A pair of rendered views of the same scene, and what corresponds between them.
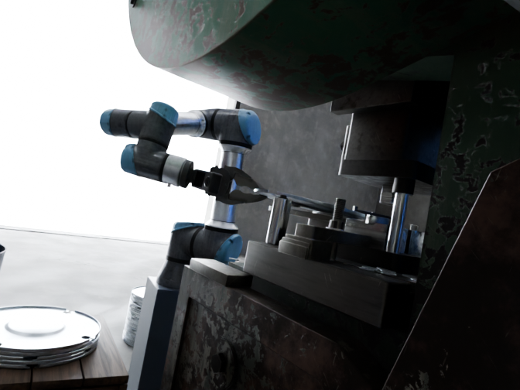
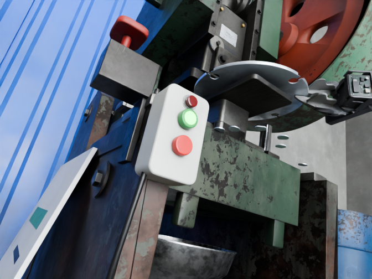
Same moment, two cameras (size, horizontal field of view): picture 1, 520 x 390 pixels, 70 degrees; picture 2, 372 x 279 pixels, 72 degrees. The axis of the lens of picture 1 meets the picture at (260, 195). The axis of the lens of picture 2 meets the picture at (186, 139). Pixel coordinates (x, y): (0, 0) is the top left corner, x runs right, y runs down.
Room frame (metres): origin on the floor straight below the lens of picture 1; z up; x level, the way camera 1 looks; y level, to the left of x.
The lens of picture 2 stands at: (1.48, -0.19, 0.43)
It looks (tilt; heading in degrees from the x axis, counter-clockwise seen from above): 19 degrees up; 188
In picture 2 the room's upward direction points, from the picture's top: 12 degrees clockwise
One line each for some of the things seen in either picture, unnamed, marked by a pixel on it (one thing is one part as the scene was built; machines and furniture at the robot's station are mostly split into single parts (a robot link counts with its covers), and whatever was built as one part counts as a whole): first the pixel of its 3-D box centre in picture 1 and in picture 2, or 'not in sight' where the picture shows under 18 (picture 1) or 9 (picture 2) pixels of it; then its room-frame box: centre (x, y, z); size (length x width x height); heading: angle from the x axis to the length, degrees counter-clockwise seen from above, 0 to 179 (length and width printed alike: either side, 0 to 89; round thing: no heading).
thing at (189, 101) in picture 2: not in sight; (191, 102); (1.15, -0.23, 0.61); 0.02 x 0.01 x 0.02; 128
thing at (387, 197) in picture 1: (391, 195); not in sight; (0.73, -0.26, 0.84); 0.05 x 0.03 x 0.04; 128
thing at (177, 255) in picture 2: not in sight; (170, 258); (0.72, -0.26, 0.36); 0.34 x 0.34 x 0.10
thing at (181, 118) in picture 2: not in sight; (187, 119); (1.15, -0.23, 0.58); 0.03 x 0.01 x 0.03; 128
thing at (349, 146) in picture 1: (394, 100); (218, 48); (0.75, -0.24, 1.04); 0.17 x 0.15 x 0.30; 38
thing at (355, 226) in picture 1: (387, 237); not in sight; (0.72, -0.26, 0.76); 0.15 x 0.09 x 0.05; 128
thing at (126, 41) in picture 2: not in sight; (124, 46); (1.10, -0.38, 0.72); 0.07 x 0.06 x 0.08; 38
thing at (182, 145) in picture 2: not in sight; (182, 145); (1.15, -0.23, 0.54); 0.03 x 0.01 x 0.03; 128
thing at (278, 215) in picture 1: (279, 219); (265, 137); (0.71, -0.05, 0.75); 0.03 x 0.03 x 0.10; 38
